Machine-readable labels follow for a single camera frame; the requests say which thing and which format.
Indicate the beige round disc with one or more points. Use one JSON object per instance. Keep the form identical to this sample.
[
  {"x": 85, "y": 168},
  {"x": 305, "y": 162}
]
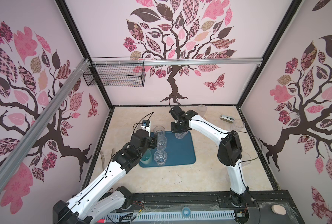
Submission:
[{"x": 278, "y": 209}]

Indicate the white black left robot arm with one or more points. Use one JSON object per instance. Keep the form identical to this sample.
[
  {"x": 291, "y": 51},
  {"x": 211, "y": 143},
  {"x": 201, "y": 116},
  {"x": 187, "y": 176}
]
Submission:
[{"x": 91, "y": 205}]

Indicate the black wire basket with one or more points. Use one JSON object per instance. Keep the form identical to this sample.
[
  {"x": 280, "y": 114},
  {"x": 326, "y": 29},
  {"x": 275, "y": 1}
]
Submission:
[{"x": 116, "y": 72}]

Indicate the clear cup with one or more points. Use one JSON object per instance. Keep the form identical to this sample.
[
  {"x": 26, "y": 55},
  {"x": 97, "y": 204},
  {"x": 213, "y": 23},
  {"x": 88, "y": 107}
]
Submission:
[
  {"x": 180, "y": 135},
  {"x": 160, "y": 157},
  {"x": 237, "y": 125},
  {"x": 161, "y": 142},
  {"x": 202, "y": 109}
]

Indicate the aluminium rail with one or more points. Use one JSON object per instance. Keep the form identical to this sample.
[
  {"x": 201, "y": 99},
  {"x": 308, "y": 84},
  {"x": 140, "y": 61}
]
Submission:
[
  {"x": 13, "y": 161},
  {"x": 182, "y": 61}
]

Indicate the aluminium rail left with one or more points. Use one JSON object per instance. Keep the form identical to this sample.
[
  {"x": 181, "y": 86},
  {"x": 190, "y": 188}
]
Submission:
[{"x": 13, "y": 161}]

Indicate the clear glass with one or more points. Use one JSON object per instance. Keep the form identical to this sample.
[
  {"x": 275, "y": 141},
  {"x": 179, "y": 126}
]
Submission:
[
  {"x": 159, "y": 130},
  {"x": 246, "y": 159}
]

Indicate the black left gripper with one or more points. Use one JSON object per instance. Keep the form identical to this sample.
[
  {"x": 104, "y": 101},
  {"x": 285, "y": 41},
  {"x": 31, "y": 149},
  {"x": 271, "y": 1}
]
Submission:
[{"x": 153, "y": 143}]

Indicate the dark teal plastic tray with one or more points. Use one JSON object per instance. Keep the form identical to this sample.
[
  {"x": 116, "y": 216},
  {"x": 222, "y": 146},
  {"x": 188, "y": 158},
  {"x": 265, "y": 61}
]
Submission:
[{"x": 180, "y": 152}]

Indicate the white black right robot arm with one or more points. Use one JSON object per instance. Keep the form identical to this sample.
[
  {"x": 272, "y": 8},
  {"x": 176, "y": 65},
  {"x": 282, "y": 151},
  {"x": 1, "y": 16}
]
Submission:
[{"x": 229, "y": 149}]

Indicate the wooden tongs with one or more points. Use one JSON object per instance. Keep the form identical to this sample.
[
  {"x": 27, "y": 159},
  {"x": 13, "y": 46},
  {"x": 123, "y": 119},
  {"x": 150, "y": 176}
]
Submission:
[{"x": 106, "y": 157}]

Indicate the silver metal box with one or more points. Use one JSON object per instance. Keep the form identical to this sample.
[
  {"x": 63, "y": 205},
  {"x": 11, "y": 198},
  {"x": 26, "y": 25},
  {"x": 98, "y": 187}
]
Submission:
[{"x": 226, "y": 118}]

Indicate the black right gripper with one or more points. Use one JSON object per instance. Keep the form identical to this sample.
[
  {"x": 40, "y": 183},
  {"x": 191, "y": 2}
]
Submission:
[{"x": 174, "y": 130}]

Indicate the green translucent cup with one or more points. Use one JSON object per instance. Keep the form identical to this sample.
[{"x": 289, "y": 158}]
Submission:
[{"x": 147, "y": 157}]

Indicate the grey slotted cable duct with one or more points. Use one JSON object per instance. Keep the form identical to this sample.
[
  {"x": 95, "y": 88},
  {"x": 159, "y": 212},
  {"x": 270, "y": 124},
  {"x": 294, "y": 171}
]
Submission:
[{"x": 169, "y": 216}]

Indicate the blue tape roll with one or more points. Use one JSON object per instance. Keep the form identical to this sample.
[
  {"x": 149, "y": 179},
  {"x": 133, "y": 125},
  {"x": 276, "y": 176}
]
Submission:
[{"x": 186, "y": 212}]

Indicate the aluminium rail back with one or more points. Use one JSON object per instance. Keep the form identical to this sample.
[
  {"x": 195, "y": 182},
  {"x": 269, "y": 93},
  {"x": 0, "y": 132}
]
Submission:
[{"x": 182, "y": 61}]

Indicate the pink marker pen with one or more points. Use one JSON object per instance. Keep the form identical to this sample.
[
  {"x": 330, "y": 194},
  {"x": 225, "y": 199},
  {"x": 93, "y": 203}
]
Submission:
[{"x": 102, "y": 221}]

